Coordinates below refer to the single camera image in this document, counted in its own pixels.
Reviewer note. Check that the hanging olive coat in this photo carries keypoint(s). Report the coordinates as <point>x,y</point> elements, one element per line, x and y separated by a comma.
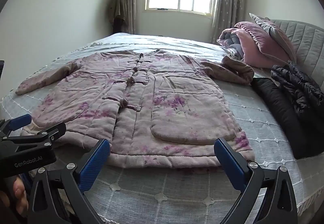
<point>117,10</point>

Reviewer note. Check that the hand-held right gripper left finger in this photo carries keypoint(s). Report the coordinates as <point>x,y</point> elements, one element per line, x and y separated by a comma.
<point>97,159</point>

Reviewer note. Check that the pink towel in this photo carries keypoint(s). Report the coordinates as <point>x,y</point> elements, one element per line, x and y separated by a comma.
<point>141,102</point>

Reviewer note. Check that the grey quilted headboard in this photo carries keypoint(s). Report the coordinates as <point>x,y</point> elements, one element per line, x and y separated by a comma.
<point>307,47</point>

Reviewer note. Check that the black smooth garment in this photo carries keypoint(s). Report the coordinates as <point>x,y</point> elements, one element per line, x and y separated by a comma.
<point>281,115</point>

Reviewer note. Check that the person's left hand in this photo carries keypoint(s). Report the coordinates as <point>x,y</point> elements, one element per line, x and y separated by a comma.
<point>20,192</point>

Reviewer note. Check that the grey grid bed cover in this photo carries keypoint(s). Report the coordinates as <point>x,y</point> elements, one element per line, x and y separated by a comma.
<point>162,196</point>

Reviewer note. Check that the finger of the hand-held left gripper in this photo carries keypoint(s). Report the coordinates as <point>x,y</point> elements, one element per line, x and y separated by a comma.
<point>50,133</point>
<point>17,122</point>

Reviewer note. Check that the grey pillow with pink trim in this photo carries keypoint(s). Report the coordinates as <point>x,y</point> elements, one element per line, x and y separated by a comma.
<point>276,34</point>

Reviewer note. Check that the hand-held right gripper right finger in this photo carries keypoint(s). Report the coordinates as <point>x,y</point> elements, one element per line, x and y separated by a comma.
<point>227,160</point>

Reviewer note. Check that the black puffer jacket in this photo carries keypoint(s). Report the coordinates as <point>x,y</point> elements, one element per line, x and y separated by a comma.
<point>298,85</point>

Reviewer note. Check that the pink pillow pile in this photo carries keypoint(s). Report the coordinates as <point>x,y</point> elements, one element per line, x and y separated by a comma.
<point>249,44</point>

